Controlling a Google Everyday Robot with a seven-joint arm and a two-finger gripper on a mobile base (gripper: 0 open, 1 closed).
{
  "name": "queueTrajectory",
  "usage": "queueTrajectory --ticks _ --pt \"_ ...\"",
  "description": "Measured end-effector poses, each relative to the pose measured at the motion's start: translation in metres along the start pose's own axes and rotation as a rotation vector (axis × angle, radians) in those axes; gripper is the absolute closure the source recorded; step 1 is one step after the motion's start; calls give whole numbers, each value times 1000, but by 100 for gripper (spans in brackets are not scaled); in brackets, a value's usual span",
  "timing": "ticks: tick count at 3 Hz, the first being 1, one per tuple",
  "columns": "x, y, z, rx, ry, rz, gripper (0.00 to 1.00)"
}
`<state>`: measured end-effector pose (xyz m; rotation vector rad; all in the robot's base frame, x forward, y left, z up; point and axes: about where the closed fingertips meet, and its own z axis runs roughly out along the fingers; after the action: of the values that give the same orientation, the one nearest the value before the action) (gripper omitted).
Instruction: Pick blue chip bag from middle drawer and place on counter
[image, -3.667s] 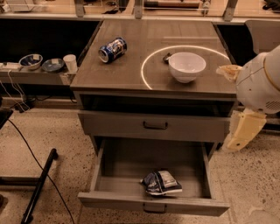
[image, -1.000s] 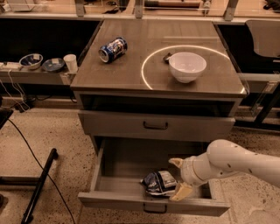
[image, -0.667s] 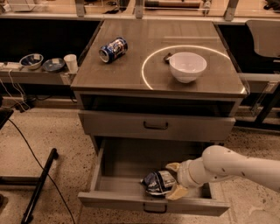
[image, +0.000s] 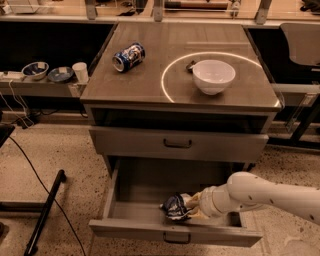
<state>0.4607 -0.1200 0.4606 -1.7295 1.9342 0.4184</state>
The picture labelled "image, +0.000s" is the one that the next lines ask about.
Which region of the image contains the dark blue plate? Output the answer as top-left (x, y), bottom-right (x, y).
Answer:
top-left (48, 67), bottom-right (74, 83)

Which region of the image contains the blue chip bag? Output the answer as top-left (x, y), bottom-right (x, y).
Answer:
top-left (160, 193), bottom-right (191, 221)

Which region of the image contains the open middle drawer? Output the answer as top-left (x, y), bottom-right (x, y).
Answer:
top-left (89, 158), bottom-right (262, 247)

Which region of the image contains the blue soda can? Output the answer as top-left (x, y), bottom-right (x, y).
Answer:
top-left (112, 42), bottom-right (145, 73)

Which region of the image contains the black metal stand leg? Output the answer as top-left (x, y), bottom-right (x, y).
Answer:
top-left (24, 170), bottom-right (66, 256)

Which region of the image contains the white bowl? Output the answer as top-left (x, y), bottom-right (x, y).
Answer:
top-left (192, 60), bottom-right (236, 95)

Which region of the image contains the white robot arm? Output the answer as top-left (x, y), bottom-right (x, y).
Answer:
top-left (186, 172), bottom-right (320, 225)

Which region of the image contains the blue patterned bowl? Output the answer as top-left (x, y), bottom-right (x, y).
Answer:
top-left (22, 61), bottom-right (49, 81)

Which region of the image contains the grey drawer cabinet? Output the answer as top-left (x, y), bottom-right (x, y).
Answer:
top-left (81, 22), bottom-right (281, 170)

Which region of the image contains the black floor cable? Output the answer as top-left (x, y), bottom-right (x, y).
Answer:
top-left (8, 134), bottom-right (87, 256)

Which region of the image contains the white paper cup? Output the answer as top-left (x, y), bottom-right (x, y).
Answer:
top-left (72, 62), bottom-right (89, 84)

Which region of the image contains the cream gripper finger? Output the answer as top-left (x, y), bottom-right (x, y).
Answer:
top-left (184, 192), bottom-right (202, 218)

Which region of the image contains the grey side shelf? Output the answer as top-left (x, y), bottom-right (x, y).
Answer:
top-left (0, 79), bottom-right (86, 98)

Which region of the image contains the closed top drawer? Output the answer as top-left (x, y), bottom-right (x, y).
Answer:
top-left (89, 126), bottom-right (268, 163)

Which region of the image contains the white power strip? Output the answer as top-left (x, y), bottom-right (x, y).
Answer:
top-left (0, 71), bottom-right (24, 81)

